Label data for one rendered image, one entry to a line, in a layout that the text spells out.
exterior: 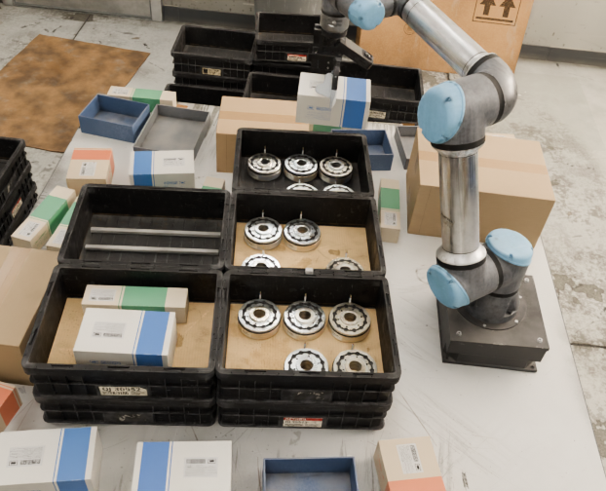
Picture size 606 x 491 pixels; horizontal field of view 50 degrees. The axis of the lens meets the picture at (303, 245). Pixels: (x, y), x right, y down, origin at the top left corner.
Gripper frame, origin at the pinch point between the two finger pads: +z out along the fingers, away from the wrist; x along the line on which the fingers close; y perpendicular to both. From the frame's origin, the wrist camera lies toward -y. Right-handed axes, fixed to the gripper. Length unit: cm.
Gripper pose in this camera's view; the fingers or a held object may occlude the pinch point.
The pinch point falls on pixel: (333, 94)
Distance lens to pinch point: 189.5
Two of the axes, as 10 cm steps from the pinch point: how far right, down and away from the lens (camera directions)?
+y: -9.9, -1.0, 0.0
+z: -0.7, 7.1, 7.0
